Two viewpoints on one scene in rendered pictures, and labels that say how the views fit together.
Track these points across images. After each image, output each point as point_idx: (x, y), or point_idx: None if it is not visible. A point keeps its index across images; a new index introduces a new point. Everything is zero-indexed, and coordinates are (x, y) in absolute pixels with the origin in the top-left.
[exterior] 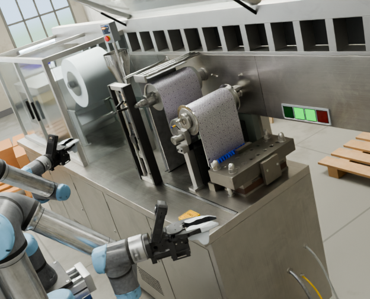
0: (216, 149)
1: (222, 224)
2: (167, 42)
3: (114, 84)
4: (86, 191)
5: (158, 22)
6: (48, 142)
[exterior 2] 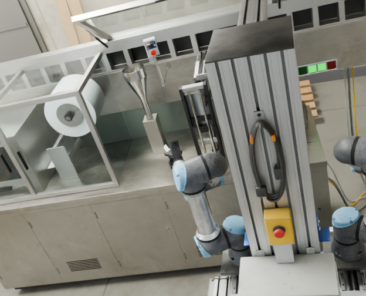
0: None
1: (321, 150)
2: (170, 50)
3: (185, 86)
4: (124, 209)
5: (160, 35)
6: (173, 148)
